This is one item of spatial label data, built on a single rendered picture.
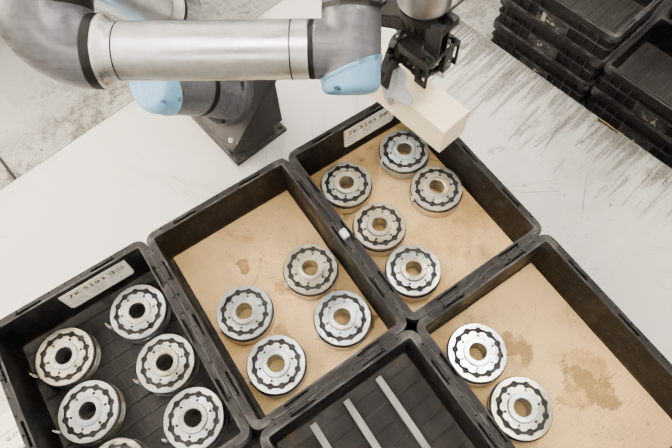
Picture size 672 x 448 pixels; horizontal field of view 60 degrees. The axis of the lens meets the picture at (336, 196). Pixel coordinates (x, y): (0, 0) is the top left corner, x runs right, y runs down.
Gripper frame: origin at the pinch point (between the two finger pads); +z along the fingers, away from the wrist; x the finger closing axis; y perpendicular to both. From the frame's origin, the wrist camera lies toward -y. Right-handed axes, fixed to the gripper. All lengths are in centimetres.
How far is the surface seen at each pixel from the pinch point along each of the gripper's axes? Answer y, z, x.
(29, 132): -140, 109, -54
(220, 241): -11.0, 25.9, -37.2
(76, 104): -139, 109, -33
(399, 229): 12.2, 23.0, -10.9
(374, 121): -7.3, 19.5, 1.4
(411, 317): 26.6, 15.9, -23.6
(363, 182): 0.2, 22.7, -8.9
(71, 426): 0, 23, -76
